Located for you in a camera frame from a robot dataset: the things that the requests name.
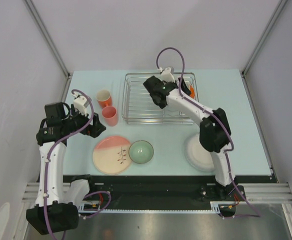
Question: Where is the metal wire dish rack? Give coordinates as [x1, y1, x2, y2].
[121, 72, 194, 125]

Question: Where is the pink cream leaf plate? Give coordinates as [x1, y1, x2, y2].
[92, 135, 133, 175]

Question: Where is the right aluminium frame post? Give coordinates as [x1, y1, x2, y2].
[240, 0, 289, 76]

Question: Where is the aluminium frame post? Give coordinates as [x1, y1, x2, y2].
[240, 0, 289, 76]
[23, 0, 72, 80]

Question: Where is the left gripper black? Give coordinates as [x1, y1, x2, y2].
[62, 104, 106, 138]

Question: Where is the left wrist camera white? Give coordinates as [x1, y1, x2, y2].
[72, 93, 90, 116]

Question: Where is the green ceramic bowl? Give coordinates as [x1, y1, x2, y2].
[128, 140, 154, 164]

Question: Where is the orange mug white inside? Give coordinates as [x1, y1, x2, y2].
[96, 89, 113, 109]

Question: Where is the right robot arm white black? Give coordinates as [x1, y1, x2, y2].
[143, 75, 243, 201]

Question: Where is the pink plastic cup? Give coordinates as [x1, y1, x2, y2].
[102, 106, 118, 127]

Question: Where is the left aluminium frame post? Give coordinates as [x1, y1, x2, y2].
[23, 0, 72, 80]

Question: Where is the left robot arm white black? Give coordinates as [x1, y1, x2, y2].
[26, 96, 106, 235]

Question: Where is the white orange small bowl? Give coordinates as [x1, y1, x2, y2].
[189, 85, 196, 99]

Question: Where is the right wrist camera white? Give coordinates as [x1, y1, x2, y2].
[158, 66, 175, 83]

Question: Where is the white ribbed plate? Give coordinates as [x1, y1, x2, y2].
[184, 133, 215, 172]

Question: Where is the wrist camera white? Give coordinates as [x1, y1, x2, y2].
[72, 93, 90, 116]
[158, 66, 175, 83]

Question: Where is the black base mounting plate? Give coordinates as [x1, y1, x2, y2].
[60, 174, 247, 211]

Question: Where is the white slotted cable duct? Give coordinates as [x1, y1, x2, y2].
[77, 201, 223, 215]

